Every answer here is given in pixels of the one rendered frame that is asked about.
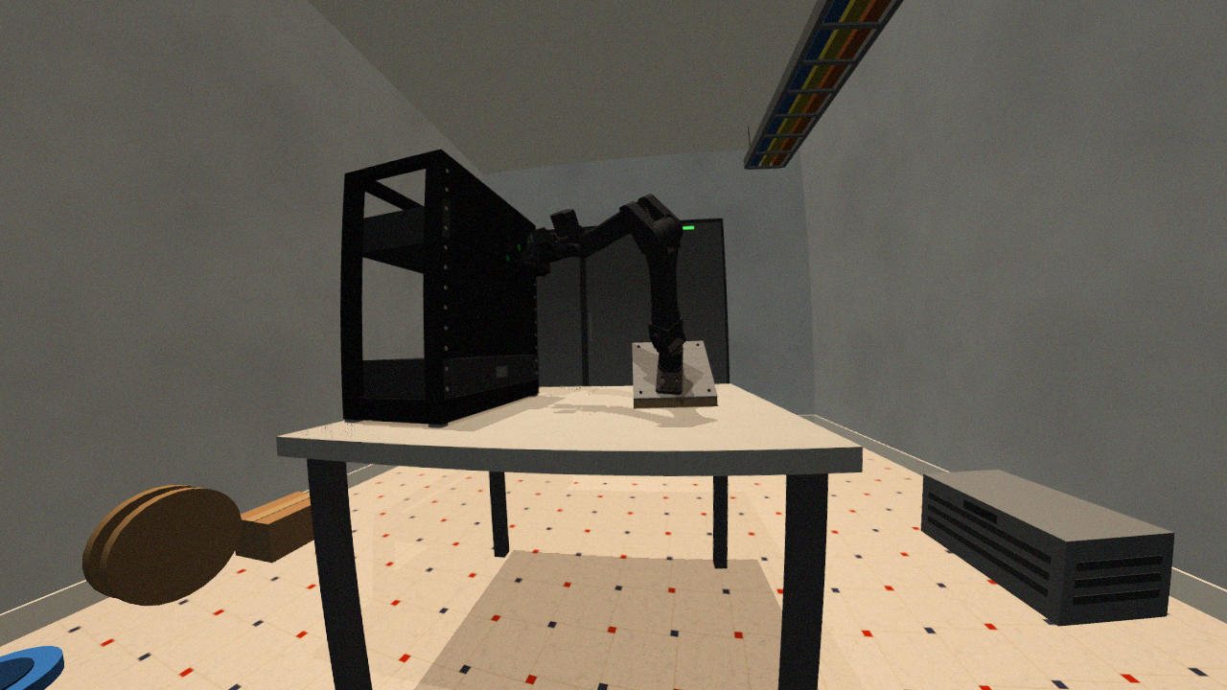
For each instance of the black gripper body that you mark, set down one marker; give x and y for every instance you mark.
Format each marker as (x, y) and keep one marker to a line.
(545, 268)

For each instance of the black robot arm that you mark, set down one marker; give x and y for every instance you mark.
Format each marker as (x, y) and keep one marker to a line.
(651, 237)

